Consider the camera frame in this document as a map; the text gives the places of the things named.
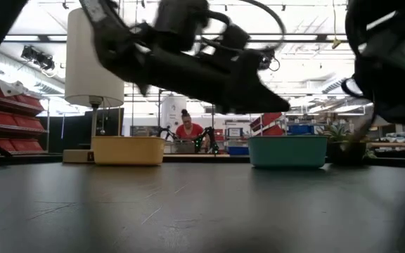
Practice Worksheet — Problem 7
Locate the white cylindrical tank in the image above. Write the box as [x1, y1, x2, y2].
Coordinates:
[160, 94, 188, 138]

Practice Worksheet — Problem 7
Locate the yellow plastic bin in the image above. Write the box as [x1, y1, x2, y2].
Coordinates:
[91, 136, 167, 167]

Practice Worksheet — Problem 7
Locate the teal plastic bin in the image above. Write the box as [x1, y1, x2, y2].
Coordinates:
[247, 135, 329, 169]

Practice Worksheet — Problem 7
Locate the white lamp with wooden base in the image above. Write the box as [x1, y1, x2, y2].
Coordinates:
[63, 7, 126, 164]

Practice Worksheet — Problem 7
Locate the black ceiling spotlight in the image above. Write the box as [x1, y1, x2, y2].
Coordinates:
[20, 45, 56, 72]

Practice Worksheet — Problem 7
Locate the dark partition panel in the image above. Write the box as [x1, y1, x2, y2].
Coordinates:
[47, 108, 125, 155]

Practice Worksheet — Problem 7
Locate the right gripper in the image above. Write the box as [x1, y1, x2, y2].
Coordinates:
[356, 70, 405, 126]

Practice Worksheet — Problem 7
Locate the person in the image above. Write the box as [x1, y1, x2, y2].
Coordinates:
[175, 108, 206, 142]

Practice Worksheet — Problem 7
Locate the wooden workbench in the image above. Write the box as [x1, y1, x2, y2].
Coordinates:
[368, 141, 405, 160]

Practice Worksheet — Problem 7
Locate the potted succulent plant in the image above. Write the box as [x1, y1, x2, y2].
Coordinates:
[317, 120, 376, 165]

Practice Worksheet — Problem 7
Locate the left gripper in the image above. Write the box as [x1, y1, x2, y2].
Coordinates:
[142, 51, 290, 114]

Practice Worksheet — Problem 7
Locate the black ceiling camera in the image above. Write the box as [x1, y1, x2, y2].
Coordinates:
[257, 47, 281, 73]

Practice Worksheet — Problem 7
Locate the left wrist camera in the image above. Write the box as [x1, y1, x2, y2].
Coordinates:
[154, 0, 211, 53]

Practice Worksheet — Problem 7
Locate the shelf with red bins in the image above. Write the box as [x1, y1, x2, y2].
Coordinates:
[0, 75, 51, 156]

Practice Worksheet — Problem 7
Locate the blue storage bin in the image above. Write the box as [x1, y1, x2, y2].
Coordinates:
[286, 124, 316, 136]
[229, 145, 250, 156]

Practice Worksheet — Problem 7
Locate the red tilted bin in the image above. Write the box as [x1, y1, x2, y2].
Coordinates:
[249, 111, 284, 136]

